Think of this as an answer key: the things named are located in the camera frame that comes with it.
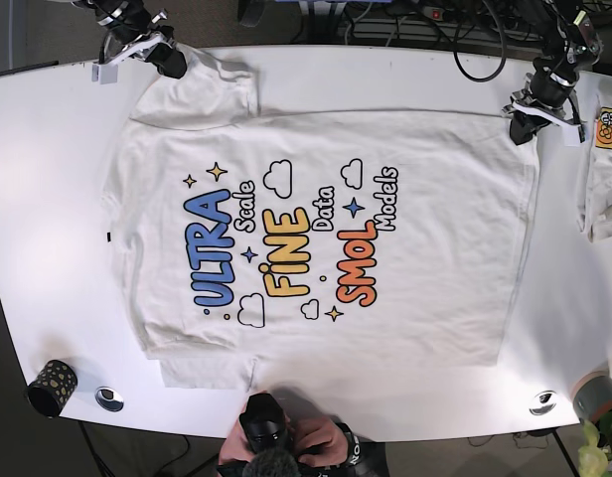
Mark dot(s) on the photographer left hand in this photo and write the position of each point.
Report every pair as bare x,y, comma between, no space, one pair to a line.
320,442

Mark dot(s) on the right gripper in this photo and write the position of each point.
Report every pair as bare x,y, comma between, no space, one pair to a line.
135,33

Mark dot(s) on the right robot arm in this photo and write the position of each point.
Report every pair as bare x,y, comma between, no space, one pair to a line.
113,4

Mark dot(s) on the photographer right hand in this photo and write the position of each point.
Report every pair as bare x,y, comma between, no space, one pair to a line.
234,447

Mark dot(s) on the white colourful-text T-shirt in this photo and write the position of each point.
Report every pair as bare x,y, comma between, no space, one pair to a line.
248,244

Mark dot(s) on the silver table grommet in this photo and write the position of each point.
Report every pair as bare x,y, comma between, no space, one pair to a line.
543,403
109,399

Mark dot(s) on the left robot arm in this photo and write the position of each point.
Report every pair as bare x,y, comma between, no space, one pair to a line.
569,44

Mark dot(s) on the black photo camera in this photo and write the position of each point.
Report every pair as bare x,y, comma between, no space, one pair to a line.
265,426

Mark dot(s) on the left silver table grommet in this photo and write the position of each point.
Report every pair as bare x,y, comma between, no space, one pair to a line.
109,399

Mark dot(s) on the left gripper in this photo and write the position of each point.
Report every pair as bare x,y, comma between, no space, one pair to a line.
547,89

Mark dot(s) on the white printed T-shirt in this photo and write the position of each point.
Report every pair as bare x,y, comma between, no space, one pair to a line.
594,185

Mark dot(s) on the right silver table grommet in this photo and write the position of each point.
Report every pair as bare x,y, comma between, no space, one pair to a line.
543,403

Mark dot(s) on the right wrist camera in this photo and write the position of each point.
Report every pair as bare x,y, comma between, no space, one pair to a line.
104,74

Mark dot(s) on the grey plant pot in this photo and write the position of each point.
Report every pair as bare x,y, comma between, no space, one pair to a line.
592,396

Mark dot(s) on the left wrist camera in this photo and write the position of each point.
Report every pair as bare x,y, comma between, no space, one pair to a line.
573,134

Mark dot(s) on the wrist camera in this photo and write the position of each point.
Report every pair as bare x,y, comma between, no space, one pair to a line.
104,74
573,134

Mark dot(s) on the fuzzy grey microphone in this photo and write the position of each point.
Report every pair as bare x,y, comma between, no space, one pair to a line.
273,462

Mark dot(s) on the black gold-spotted cup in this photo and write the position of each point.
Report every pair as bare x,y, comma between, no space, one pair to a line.
50,390

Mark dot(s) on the green potted plant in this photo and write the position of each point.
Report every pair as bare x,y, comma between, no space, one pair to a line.
595,456

